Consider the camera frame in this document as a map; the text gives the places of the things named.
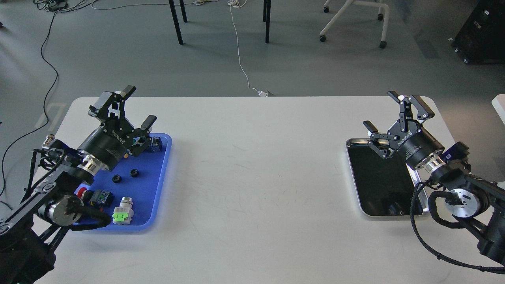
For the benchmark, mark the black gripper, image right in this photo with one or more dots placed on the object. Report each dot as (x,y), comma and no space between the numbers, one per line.
(407,136)

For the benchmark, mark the small black gear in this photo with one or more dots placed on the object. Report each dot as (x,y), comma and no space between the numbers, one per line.
(134,173)
(116,178)

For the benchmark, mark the black equipment case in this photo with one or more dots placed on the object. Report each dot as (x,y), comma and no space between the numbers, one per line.
(481,40)

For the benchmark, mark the green push button switch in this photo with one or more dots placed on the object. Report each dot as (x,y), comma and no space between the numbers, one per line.
(151,144)

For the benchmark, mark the blue plastic tray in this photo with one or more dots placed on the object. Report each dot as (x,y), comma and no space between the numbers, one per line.
(144,189)

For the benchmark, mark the green and silver switch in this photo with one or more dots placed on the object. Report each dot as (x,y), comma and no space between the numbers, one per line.
(123,214)

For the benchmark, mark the red mushroom push button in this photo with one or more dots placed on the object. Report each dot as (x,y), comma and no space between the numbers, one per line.
(97,199)

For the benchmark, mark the white wheeled chair base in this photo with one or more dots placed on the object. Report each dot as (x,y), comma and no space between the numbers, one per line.
(342,21)

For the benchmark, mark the silver metal tray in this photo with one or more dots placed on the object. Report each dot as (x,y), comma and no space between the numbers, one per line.
(384,187)

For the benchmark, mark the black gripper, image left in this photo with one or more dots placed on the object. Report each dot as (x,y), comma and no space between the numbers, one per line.
(115,137)

